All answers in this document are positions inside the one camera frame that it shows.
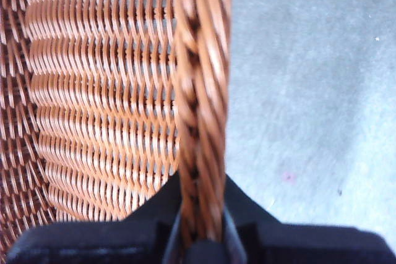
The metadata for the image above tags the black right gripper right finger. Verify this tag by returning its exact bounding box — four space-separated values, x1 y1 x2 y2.
223 174 396 264

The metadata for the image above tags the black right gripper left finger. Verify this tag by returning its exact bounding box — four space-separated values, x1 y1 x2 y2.
6 172 184 264

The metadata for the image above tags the brown wicker basket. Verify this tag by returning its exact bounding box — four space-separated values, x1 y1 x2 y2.
0 0 233 262

